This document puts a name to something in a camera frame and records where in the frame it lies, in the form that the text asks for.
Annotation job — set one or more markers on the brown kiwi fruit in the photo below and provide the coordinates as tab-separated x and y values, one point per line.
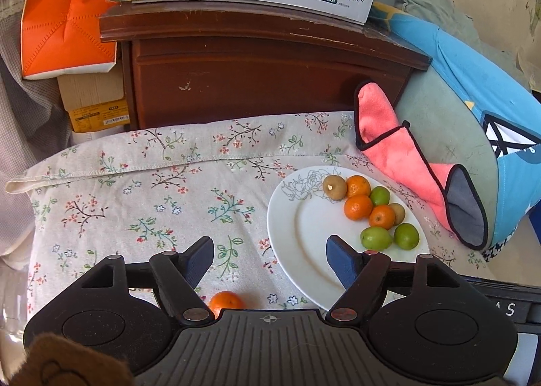
334	187

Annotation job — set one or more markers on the green jujube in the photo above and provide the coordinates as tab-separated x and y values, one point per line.
379	195
406	236
376	238

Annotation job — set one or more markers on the houndstooth blanket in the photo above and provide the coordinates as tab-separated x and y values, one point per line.
496	250

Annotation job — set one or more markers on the floral tablecloth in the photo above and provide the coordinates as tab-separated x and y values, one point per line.
148	183

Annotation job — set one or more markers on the pink and grey cloth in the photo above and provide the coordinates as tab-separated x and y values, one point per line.
401	157

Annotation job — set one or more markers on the small brown kiwi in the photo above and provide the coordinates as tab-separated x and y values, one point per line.
399	213

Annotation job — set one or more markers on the beige plaid cloth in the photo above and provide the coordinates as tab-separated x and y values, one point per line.
9	9

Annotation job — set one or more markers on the small orange mandarin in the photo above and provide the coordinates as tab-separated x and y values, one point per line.
358	207
358	186
382	217
227	301

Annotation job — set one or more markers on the dark wooden nightstand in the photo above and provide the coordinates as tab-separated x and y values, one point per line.
253	73

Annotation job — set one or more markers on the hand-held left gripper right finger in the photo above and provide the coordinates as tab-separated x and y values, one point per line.
342	261

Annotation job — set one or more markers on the white plate with flower print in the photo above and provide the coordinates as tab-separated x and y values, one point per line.
308	221

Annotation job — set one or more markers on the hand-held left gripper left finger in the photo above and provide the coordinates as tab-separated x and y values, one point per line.
198	259

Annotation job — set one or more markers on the orange paper box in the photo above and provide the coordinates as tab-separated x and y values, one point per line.
67	18

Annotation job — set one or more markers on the brown cardboard box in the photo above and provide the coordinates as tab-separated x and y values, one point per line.
95	98

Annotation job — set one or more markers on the pale checked garment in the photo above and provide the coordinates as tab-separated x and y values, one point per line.
25	128

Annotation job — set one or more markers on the brown plush toy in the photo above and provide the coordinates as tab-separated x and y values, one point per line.
50	365

